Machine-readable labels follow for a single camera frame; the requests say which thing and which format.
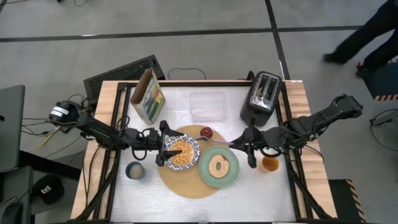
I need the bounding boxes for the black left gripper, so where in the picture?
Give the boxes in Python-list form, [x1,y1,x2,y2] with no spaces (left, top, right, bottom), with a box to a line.
[143,119,185,167]

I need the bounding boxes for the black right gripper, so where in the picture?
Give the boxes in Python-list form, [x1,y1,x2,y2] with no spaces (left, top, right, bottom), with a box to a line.
[229,125,271,169]

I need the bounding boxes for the lilac plastic spoon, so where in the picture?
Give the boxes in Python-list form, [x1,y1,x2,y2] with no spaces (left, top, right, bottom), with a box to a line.
[195,136,236,146]

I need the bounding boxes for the toasted bagel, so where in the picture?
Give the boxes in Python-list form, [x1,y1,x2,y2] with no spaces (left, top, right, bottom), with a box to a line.
[208,154,230,179]

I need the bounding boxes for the red apple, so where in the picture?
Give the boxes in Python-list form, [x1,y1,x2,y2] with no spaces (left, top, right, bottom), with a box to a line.
[200,126,214,139]

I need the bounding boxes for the colourful panda cereal box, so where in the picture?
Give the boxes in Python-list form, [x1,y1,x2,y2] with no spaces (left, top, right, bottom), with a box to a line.
[129,67,166,124]

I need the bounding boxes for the round tan cereal pieces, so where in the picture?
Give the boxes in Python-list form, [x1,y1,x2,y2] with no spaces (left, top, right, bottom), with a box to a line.
[169,139,195,167]

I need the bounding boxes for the blue white patterned bowl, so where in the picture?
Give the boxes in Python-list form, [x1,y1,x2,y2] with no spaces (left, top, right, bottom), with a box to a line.
[162,133,201,171]

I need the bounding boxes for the pale green plate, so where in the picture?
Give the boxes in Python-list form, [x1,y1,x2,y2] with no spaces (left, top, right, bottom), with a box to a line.
[198,146,240,189]

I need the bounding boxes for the orange cup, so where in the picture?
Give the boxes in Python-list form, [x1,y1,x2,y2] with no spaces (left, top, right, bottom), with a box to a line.
[261,155,280,173]

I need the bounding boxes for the dark blue cup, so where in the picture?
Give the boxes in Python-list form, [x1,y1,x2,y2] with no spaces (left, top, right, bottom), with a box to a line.
[125,161,146,180]

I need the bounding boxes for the round woven tan placemat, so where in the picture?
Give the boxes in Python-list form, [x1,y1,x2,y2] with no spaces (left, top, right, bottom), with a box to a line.
[157,124,231,199]

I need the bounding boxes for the clear plastic container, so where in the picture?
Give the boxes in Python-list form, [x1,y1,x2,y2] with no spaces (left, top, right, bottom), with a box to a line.
[189,91,228,121]

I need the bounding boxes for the black two-slot toaster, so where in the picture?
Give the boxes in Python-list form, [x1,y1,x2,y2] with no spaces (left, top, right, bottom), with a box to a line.
[239,70,284,127]

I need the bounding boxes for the black perforated panel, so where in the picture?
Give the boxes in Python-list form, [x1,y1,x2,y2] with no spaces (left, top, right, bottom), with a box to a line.
[83,55,166,103]

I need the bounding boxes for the dark hazard-striped floor mat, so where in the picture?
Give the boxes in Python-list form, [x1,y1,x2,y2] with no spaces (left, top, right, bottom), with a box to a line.
[362,60,398,102]
[328,179,368,223]

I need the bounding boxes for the black cap with logo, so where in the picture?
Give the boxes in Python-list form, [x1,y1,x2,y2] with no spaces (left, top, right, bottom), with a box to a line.
[32,174,65,205]

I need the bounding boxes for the grey laptop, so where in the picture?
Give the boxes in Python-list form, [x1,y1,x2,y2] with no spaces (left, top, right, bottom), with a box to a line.
[0,84,26,174]

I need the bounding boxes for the person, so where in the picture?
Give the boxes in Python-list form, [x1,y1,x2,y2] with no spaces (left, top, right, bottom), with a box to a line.
[322,0,398,79]

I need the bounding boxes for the black aluminium table frame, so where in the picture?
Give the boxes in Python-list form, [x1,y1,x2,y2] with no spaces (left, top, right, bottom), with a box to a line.
[73,79,335,224]

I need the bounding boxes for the black floor cable loop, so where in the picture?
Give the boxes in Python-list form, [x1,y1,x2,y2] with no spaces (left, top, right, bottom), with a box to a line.
[167,67,207,81]

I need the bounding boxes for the black cable bundle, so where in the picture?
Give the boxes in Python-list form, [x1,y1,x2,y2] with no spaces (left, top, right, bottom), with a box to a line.
[80,146,105,206]

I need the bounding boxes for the yellow cable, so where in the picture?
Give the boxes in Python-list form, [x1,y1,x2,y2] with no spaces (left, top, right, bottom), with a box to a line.
[29,127,62,154]

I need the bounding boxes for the black cable with grey plug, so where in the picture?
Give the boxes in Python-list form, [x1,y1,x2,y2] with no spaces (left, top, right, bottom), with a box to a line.
[366,108,398,159]

